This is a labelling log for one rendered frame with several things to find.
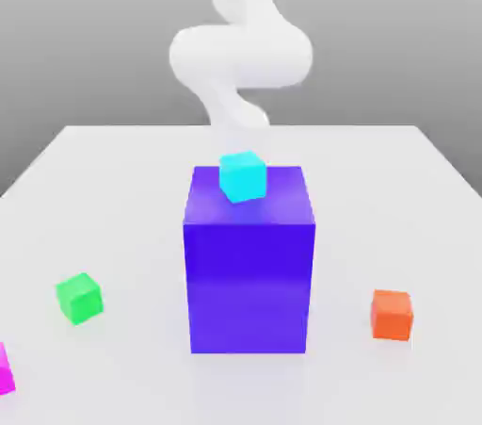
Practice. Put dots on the small cyan cube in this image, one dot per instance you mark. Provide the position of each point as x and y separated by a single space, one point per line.
243 178

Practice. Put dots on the small green cube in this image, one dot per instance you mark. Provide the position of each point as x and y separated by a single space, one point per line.
80 298

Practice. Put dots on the large purple box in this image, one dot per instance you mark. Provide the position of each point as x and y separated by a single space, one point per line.
248 281

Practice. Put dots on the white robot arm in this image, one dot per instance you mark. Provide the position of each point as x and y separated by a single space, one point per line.
241 55

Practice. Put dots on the small magenta cube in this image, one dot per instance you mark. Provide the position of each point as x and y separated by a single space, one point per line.
4 372

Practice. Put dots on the small orange cube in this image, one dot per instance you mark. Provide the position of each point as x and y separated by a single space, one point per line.
391 315

